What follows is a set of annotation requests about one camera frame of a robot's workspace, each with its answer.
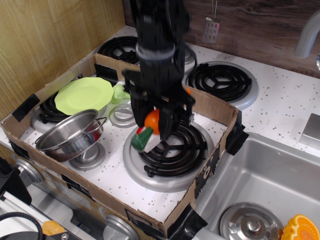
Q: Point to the front right black burner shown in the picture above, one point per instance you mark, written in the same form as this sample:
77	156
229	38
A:
172	165

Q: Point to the silver front panel knob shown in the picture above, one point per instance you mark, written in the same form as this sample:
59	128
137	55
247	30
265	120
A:
118	229

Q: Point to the light green plastic plate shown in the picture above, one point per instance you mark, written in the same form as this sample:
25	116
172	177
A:
84	94

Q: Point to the front left black burner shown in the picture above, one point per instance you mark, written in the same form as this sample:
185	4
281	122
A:
46	115

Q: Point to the back left black burner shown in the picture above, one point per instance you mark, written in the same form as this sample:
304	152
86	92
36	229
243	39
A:
121	48

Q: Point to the silver knob inside fence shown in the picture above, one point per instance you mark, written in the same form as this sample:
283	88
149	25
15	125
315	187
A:
122	116

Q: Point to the black burner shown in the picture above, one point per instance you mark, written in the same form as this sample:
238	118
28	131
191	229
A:
121	48
172	165
46	115
224	80

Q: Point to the orange toy carrot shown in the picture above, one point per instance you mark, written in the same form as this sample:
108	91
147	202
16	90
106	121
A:
158	115

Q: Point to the hanging metal grater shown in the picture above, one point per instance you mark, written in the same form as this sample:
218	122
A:
210	30

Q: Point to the silver knob back centre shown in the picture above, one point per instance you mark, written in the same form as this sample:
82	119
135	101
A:
190	56

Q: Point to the silver panel knob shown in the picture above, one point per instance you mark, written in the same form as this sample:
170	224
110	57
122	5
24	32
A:
28	174
118	229

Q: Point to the stainless steel pot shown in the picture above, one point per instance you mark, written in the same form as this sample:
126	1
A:
72	137

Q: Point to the steel pot lid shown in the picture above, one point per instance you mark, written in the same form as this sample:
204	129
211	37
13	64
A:
249	221

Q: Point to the red white toy cheese wedge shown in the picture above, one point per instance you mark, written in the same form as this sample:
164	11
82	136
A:
151	146

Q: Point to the light green toy broccoli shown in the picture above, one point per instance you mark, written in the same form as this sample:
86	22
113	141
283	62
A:
119	94

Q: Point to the silver sink block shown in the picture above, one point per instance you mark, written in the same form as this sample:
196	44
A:
311	133

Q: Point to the stainless steel sink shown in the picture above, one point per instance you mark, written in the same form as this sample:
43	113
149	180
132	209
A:
265	172

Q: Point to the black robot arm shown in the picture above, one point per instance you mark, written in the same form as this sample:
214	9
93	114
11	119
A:
161	26

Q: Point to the black clamp device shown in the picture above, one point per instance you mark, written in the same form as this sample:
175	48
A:
11	182

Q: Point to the back right black burner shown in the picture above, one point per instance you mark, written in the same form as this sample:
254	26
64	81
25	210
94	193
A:
224	80

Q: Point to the silver faucet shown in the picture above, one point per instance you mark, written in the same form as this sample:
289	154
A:
308	36

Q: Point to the silver left panel knob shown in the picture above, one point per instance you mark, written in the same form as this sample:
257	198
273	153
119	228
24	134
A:
28	174

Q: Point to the orange toy fruit half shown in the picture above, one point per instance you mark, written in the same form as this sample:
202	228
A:
300	227

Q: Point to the silver knob under pot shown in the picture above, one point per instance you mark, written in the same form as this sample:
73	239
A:
90	159

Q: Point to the cardboard fence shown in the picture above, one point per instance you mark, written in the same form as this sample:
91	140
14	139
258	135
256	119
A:
154	214

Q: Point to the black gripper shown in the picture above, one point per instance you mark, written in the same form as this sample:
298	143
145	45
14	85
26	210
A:
159	84

